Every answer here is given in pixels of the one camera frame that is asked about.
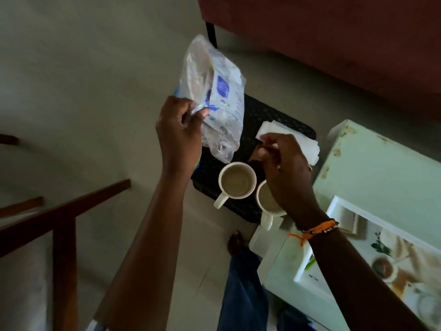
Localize person's right hand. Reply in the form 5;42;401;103
257;132;332;222

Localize person's left hand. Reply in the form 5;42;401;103
155;95;210;180

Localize clear plastic bag blue label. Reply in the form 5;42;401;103
172;34;246;165

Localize person's right forearm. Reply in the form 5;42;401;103
296;217;430;331

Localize person's left forearm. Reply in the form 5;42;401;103
94;170;202;331

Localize black woven stool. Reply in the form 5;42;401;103
191;93;317;224

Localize folded white paper napkins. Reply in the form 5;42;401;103
254;121;321;167

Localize white mug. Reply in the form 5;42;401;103
254;179;288;232
213;161;258;210

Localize black sofa leg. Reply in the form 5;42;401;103
205;21;218;49

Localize orange thread wristband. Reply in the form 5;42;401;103
287;219;340;247

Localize red sofa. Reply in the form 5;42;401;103
197;0;441;118

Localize person's bare foot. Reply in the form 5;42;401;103
227;230;247;256

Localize person's blue jeans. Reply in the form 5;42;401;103
216;246;322;331

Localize white printed serving tray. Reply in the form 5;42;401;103
293;195;441;331

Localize brown wooden chair frame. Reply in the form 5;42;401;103
0;179;132;331

